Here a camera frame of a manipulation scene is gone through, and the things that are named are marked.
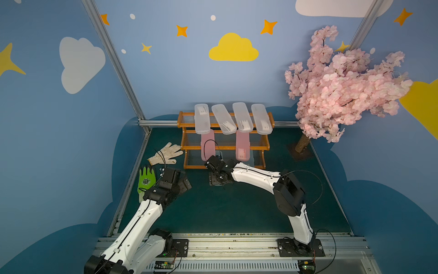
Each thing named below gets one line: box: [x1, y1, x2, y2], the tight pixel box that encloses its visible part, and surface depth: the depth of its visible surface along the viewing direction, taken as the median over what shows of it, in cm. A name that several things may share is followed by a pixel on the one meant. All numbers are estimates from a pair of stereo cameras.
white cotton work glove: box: [147, 142, 184, 166], surface depth 110 cm
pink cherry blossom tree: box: [285, 25, 413, 153], surface depth 67 cm
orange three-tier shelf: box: [177, 111, 275, 170], surface depth 90 cm
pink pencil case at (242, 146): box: [235, 131, 251, 162], surface depth 92 cm
